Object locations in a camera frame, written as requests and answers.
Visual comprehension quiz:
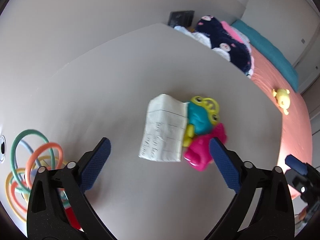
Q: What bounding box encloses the teal yellow toy frog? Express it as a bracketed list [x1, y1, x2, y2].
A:
[183, 96, 220, 147]

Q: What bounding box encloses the white paper leaflet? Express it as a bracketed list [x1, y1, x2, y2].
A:
[139, 94, 188, 162]

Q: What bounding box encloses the teal pillow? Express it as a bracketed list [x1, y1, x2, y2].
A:
[231, 20, 298, 92]

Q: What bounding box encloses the black wall socket panel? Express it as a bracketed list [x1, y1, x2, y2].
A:
[168, 10, 195, 28]

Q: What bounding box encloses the pink toy frog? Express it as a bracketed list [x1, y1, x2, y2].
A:
[184, 123, 228, 171]

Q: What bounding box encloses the white cloth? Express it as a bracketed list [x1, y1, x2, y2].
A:
[174, 25, 231, 62]

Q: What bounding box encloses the desk cable grommet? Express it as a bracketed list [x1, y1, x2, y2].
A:
[0, 135, 6, 163]

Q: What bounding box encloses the pink fleece blanket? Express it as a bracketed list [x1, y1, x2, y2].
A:
[220, 21, 252, 53]

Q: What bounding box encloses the navy patterned fleece blanket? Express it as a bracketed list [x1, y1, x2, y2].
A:
[195, 15, 251, 74]

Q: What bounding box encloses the colourful ring rattle toy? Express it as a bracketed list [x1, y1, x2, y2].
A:
[4, 129, 67, 223]

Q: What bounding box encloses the yellow plush duck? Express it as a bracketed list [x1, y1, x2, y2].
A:
[272, 88, 291, 115]

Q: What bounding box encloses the pink bed sheet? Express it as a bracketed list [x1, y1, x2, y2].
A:
[251, 46, 312, 171]

